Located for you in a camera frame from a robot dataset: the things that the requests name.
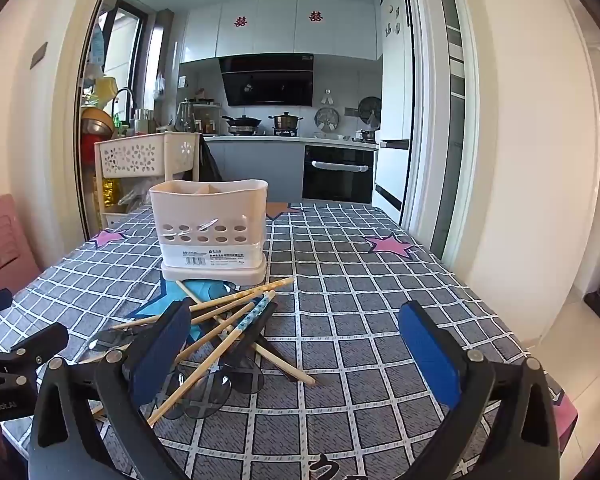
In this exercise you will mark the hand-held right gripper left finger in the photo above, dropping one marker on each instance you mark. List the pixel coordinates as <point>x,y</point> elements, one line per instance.
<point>161,350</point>

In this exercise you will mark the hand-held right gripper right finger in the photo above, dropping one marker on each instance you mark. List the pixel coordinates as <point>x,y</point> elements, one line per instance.
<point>429,355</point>

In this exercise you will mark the shiny black spoon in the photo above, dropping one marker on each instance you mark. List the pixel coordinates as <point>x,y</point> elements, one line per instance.
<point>100,344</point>

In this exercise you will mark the dark translucent spoon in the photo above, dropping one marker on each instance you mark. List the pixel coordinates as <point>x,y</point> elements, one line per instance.
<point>205,399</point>

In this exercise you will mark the dark chopstick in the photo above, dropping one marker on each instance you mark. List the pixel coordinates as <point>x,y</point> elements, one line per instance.
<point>246,379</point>

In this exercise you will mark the blue patterned wooden chopstick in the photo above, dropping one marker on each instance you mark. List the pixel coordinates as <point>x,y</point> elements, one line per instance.
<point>252,316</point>

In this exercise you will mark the beige plastic utensil holder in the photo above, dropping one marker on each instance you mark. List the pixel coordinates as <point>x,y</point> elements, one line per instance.
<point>205,240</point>

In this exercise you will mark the pink folding chair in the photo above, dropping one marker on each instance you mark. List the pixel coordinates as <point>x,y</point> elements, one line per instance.
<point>5,245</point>

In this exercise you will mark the grey checked tablecloth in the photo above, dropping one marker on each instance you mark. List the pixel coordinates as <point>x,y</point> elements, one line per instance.
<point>340,310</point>

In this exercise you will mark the gold foil bag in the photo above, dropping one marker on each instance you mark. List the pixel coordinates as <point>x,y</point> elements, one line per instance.
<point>111,188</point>

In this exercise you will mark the beige perforated storage cart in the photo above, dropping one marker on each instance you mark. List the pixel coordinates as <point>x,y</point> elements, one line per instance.
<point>140,155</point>

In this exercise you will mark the black hanging cloth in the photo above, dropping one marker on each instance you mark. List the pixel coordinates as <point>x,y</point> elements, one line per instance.
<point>210,160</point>

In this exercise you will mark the black built-in oven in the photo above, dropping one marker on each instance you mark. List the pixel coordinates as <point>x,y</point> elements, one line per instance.
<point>337,175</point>

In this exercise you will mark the glass kettle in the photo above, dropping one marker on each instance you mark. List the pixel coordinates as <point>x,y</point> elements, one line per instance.
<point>185,116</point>

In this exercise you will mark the black wok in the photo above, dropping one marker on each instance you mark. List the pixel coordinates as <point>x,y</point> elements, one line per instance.
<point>242,122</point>

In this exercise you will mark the curved kitchen faucet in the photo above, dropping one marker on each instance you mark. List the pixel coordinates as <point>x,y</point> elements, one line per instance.
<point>122,92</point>

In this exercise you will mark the white refrigerator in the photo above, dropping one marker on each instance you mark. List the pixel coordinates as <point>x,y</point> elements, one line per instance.
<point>395,100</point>

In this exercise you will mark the steel cooking pot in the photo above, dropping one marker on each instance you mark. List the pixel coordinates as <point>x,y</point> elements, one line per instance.
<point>286,121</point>

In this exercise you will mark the black range hood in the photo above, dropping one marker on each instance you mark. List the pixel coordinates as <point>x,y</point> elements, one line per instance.
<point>267,80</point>

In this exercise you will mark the white upper kitchen cabinets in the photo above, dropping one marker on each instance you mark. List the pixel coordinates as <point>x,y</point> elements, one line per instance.
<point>280,35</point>

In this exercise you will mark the red paper decal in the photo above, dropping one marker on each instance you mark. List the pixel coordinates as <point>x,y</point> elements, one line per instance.
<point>240,21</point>
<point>315,16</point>

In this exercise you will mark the grey wall switch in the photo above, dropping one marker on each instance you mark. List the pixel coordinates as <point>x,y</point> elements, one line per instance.
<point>39,55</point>

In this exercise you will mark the black round wall rack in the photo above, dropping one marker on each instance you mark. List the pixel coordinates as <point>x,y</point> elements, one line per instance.
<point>370,109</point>

